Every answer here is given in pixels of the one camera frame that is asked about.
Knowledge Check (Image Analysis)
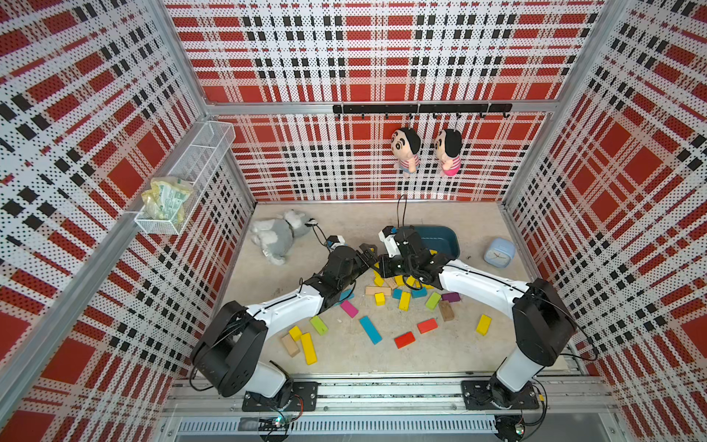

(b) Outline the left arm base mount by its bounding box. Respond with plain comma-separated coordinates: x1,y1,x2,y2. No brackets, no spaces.
241,380,320,412

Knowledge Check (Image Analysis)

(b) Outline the red block right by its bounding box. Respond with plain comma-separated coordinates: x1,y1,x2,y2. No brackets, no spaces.
417,318,438,334

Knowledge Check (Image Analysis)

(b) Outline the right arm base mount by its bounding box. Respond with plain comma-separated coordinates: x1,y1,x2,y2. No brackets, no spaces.
461,378,541,411

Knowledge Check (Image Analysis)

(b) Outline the magenta block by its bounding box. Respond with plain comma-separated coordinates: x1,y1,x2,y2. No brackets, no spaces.
340,300,359,319

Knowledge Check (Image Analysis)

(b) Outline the black hook rail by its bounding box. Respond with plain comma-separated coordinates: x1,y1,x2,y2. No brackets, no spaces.
333,103,513,116

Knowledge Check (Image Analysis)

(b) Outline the yellow block far right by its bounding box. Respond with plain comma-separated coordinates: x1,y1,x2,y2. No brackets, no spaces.
476,314,492,336

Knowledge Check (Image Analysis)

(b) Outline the pink-shirt hanging plush doll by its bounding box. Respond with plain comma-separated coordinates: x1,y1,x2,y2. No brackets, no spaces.
433,129,462,177

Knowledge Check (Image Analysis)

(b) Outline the blue-shirt hanging plush doll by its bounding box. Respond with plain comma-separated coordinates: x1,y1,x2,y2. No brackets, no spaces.
391,128,421,177

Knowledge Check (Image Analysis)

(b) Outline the red block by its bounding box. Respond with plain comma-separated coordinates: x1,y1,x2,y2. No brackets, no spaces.
417,318,438,334
394,331,416,349

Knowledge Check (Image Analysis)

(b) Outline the light blue alarm clock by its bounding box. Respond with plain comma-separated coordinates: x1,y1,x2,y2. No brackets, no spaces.
483,238,517,268

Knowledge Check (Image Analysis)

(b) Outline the purple block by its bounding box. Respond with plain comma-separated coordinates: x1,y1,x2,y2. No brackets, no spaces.
442,292,461,303

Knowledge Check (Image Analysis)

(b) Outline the natural wood block near-left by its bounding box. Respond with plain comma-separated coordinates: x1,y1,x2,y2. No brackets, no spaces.
281,334,300,357

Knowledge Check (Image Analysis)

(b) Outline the green block near-left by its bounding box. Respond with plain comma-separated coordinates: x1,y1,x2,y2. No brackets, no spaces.
309,316,329,336

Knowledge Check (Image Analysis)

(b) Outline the white wire wall basket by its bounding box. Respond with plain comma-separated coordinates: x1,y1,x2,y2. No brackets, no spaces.
134,121,235,236

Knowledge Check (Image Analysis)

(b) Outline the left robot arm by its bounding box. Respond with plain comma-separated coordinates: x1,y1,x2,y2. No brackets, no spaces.
189,244,377,407

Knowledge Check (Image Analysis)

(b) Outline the long yellow block near-left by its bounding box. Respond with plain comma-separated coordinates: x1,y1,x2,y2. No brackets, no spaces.
301,333,318,366

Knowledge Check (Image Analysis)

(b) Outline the brown wooden block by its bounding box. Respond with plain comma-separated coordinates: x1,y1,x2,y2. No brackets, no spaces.
437,300,455,322

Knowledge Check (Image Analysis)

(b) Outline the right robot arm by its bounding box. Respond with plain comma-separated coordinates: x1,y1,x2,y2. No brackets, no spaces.
379,226,578,395

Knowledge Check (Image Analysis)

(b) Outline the red block left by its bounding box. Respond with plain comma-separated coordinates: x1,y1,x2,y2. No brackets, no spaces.
394,331,416,349

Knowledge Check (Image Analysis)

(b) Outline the yellow upright block centre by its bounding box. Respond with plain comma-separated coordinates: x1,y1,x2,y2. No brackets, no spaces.
398,292,412,311

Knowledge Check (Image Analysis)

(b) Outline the long teal block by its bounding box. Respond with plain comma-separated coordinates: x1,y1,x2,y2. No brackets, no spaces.
359,316,382,345

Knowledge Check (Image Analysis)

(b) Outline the dark teal plastic bin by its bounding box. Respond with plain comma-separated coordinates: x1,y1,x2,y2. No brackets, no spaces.
415,226,460,259

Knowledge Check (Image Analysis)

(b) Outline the yellow-green packet in basket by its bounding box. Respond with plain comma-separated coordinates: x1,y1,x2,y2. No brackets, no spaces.
141,177,193,224

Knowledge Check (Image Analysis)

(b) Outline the grey plush husky toy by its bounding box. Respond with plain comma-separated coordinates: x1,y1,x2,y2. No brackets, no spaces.
250,209,318,265

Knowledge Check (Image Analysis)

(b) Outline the light green block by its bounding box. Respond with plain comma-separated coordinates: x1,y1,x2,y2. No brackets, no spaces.
425,293,442,311

